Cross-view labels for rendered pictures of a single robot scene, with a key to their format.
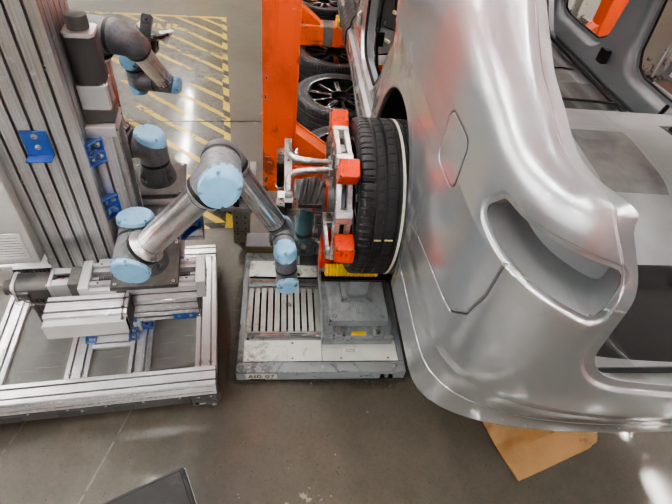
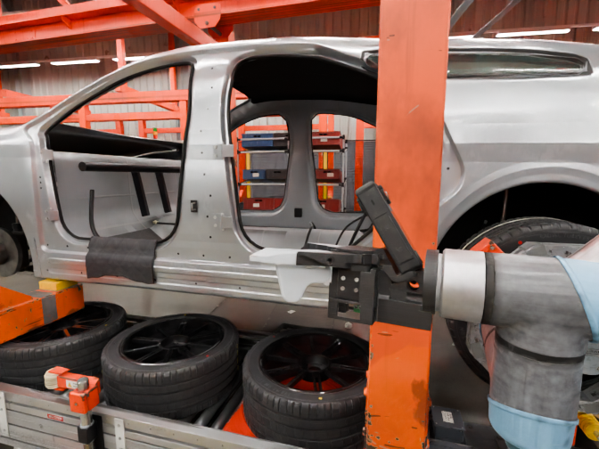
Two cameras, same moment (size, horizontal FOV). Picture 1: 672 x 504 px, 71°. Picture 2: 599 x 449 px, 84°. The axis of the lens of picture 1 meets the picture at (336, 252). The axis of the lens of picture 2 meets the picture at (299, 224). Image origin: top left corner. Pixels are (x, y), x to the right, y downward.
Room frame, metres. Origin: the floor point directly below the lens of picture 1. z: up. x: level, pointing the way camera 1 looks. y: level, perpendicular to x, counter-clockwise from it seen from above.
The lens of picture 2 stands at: (1.91, 1.33, 1.33)
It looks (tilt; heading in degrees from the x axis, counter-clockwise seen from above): 8 degrees down; 296
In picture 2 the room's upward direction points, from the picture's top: straight up
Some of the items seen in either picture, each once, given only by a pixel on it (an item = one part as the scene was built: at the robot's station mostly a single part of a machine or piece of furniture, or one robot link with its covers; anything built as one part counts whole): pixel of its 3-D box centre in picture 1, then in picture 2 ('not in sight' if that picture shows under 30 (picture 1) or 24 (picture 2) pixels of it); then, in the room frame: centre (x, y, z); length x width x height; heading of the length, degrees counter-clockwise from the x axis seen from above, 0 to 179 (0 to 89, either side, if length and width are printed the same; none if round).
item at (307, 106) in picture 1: (339, 107); (175, 358); (3.20, 0.13, 0.39); 0.66 x 0.66 x 0.24
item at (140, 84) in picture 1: (141, 80); (529, 378); (1.83, 0.92, 1.12); 0.11 x 0.08 x 0.11; 92
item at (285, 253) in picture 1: (285, 253); not in sight; (1.10, 0.17, 0.95); 0.11 x 0.08 x 0.11; 15
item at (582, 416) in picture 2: (351, 270); (576, 408); (1.48, -0.08, 0.51); 0.29 x 0.06 x 0.06; 100
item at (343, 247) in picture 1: (343, 248); not in sight; (1.28, -0.02, 0.85); 0.09 x 0.08 x 0.07; 10
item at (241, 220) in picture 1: (241, 212); not in sight; (2.10, 0.60, 0.21); 0.10 x 0.10 x 0.42; 10
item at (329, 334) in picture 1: (352, 300); not in sight; (1.62, -0.13, 0.13); 0.50 x 0.36 x 0.10; 10
